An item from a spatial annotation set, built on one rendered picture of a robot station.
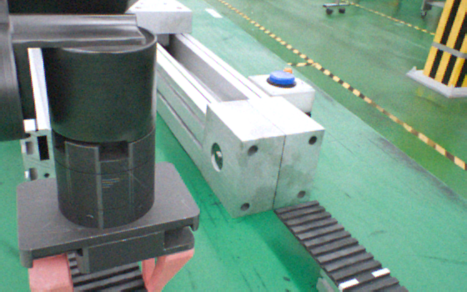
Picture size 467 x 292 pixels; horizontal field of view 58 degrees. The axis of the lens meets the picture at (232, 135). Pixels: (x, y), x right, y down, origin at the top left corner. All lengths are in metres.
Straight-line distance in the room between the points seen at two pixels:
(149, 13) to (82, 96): 0.56
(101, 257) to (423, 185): 0.44
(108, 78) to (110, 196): 0.07
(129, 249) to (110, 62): 0.11
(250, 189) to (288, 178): 0.05
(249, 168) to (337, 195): 0.14
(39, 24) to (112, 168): 0.08
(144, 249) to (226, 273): 0.15
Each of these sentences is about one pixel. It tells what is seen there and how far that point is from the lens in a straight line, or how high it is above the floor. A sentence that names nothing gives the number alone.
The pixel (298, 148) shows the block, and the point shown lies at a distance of 0.45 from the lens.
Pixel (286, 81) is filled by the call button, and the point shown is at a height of 0.85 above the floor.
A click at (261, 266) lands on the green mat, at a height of 0.78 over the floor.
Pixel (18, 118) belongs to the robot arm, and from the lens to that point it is 0.21.
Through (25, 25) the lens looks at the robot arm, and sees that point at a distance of 0.22.
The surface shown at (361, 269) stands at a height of 0.81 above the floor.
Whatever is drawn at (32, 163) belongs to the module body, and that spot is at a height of 0.83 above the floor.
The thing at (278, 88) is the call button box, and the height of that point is 0.84.
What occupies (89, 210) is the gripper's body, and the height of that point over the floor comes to 0.91.
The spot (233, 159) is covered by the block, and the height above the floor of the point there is 0.85.
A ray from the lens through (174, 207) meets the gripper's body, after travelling 0.27.
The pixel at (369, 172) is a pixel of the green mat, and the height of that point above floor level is 0.78.
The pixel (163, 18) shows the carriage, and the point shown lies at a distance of 0.77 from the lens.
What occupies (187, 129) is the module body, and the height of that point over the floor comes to 0.81.
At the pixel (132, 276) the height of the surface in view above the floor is 0.81.
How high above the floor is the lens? 1.07
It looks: 28 degrees down
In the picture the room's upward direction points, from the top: 6 degrees clockwise
